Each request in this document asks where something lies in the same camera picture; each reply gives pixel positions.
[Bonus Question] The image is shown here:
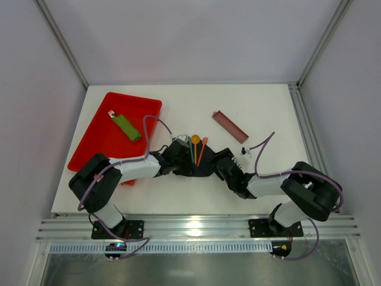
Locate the right aluminium frame post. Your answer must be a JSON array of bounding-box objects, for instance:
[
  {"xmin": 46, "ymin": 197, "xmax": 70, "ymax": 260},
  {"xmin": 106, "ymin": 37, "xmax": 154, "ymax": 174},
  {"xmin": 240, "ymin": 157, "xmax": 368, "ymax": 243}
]
[{"xmin": 296, "ymin": 0, "xmax": 352, "ymax": 89}]

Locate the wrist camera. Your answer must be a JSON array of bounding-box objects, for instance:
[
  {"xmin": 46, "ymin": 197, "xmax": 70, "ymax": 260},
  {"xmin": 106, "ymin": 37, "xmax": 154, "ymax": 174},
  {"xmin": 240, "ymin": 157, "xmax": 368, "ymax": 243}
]
[
  {"xmin": 241, "ymin": 147, "xmax": 253, "ymax": 158},
  {"xmin": 170, "ymin": 134, "xmax": 189, "ymax": 144}
]

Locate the perforated cable duct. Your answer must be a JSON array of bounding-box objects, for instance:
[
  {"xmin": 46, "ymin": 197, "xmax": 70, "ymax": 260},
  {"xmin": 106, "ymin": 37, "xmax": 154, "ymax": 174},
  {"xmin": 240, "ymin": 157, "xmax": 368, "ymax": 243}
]
[{"xmin": 49, "ymin": 241, "xmax": 273, "ymax": 255}]

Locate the aluminium frame post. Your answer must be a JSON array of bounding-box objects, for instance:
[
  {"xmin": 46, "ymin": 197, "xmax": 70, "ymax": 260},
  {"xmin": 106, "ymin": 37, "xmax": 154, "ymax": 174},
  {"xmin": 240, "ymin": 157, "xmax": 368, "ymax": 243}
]
[
  {"xmin": 34, "ymin": 0, "xmax": 89, "ymax": 90},
  {"xmin": 296, "ymin": 0, "xmax": 352, "ymax": 89}
]

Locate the red plastic tray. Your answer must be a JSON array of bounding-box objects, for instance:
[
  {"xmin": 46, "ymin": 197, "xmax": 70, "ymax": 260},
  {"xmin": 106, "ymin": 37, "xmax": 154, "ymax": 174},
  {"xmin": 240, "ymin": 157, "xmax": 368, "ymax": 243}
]
[{"xmin": 67, "ymin": 92, "xmax": 162, "ymax": 172}]

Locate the black paper napkin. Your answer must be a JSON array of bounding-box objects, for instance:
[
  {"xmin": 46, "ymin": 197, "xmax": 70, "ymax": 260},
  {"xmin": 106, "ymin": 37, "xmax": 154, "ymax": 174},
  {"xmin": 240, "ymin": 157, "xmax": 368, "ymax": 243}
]
[{"xmin": 173, "ymin": 142, "xmax": 215, "ymax": 178}]

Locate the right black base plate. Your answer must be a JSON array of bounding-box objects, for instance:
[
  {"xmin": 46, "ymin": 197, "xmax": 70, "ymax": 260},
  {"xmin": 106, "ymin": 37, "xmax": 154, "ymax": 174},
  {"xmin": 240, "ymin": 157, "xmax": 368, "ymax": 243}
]
[{"xmin": 248, "ymin": 219, "xmax": 304, "ymax": 238}]

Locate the teal plastic knife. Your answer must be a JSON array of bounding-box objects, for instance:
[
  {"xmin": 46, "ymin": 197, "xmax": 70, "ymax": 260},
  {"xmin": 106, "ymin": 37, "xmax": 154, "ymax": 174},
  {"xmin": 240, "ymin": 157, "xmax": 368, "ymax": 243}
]
[{"xmin": 188, "ymin": 136, "xmax": 194, "ymax": 164}]

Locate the orange plastic fork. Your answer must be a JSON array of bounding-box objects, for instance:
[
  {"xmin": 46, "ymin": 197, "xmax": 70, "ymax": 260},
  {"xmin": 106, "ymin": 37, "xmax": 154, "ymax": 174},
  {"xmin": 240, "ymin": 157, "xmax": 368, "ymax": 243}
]
[{"xmin": 197, "ymin": 137, "xmax": 208, "ymax": 167}]

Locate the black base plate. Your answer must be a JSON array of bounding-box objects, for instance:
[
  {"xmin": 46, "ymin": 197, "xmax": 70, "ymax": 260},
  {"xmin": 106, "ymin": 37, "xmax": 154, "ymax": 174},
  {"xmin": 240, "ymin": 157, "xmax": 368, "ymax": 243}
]
[
  {"xmin": 91, "ymin": 220, "xmax": 145, "ymax": 240},
  {"xmin": 248, "ymin": 219, "xmax": 304, "ymax": 238}
]

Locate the aluminium mounting rail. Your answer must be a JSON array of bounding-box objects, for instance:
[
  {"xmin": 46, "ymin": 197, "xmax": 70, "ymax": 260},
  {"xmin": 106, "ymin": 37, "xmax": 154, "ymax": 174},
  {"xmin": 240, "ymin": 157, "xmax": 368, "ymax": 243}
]
[{"xmin": 36, "ymin": 213, "xmax": 361, "ymax": 242}]

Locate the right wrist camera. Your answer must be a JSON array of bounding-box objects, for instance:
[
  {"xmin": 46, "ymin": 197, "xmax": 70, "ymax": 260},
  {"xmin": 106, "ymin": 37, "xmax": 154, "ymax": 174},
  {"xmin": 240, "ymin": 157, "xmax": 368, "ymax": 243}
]
[{"xmin": 241, "ymin": 147, "xmax": 253, "ymax": 158}]

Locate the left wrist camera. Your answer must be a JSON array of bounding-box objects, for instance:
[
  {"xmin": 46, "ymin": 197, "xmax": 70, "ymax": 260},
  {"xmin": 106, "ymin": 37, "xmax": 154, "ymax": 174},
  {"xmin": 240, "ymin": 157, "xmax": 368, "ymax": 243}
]
[{"xmin": 170, "ymin": 134, "xmax": 189, "ymax": 144}]

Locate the left aluminium frame post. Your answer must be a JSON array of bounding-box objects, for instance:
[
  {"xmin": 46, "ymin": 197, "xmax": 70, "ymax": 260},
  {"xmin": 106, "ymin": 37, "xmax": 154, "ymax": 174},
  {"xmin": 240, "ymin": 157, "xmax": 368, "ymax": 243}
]
[{"xmin": 34, "ymin": 0, "xmax": 89, "ymax": 90}]

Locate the brown utensil holder box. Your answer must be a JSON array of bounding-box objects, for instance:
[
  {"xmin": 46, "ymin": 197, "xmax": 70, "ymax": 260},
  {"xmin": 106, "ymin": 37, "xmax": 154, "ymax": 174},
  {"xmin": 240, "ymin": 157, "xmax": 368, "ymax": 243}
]
[{"xmin": 212, "ymin": 110, "xmax": 249, "ymax": 144}]

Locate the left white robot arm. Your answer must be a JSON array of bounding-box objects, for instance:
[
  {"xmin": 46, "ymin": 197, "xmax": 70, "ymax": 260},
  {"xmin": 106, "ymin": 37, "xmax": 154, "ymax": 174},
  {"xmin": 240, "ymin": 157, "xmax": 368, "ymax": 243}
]
[{"xmin": 68, "ymin": 139, "xmax": 191, "ymax": 240}]

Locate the yellow plastic spoon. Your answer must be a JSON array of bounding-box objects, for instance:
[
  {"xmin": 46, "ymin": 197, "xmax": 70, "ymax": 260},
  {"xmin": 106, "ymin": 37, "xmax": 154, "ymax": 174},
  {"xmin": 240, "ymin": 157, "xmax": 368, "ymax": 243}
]
[{"xmin": 191, "ymin": 135, "xmax": 200, "ymax": 164}]

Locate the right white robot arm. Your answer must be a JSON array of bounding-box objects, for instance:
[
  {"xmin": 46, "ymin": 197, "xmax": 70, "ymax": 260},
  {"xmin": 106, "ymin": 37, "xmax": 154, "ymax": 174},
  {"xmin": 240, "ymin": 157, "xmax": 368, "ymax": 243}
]
[{"xmin": 209, "ymin": 148, "xmax": 343, "ymax": 237}]

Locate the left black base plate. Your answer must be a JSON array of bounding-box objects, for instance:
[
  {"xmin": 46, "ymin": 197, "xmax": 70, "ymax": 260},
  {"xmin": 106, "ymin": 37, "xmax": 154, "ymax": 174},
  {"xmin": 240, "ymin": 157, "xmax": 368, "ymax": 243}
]
[{"xmin": 91, "ymin": 220, "xmax": 145, "ymax": 240}]

